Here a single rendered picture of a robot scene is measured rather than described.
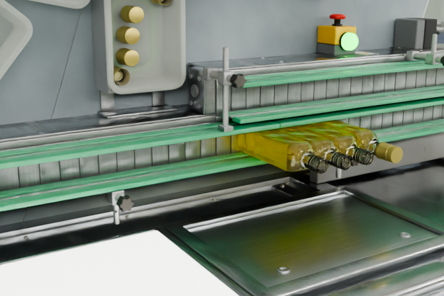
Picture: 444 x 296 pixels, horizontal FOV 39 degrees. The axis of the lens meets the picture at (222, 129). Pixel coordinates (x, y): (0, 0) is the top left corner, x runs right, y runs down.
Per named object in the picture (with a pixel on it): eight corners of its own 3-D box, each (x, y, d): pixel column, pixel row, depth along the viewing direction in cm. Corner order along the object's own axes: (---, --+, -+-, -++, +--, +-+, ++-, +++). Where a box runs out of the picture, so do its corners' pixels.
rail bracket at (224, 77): (202, 124, 131) (233, 137, 121) (201, 44, 127) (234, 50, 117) (214, 122, 133) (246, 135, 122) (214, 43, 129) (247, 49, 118)
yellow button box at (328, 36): (315, 52, 160) (334, 55, 154) (316, 23, 158) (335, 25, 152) (335, 51, 164) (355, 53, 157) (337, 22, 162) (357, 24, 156)
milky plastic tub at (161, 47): (94, 89, 131) (109, 96, 124) (89, -21, 125) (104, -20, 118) (168, 82, 140) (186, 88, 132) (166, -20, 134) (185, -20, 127)
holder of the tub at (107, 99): (95, 113, 133) (108, 120, 126) (89, -19, 126) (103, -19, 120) (168, 105, 141) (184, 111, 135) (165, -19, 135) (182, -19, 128)
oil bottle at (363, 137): (297, 139, 146) (361, 162, 128) (298, 115, 145) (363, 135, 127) (316, 137, 149) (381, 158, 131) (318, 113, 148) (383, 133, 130)
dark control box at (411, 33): (392, 47, 174) (415, 49, 167) (394, 18, 172) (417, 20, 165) (412, 45, 178) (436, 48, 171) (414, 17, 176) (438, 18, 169)
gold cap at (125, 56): (115, 47, 130) (123, 49, 126) (131, 47, 131) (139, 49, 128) (115, 65, 131) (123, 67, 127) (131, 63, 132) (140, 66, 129)
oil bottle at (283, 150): (235, 150, 138) (295, 176, 120) (236, 125, 136) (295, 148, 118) (256, 147, 140) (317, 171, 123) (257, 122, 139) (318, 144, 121)
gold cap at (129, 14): (119, 5, 128) (127, 6, 125) (135, 4, 130) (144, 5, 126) (120, 22, 129) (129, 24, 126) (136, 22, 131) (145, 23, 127)
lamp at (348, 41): (338, 50, 154) (346, 51, 152) (339, 32, 153) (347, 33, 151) (351, 49, 156) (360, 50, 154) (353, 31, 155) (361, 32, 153)
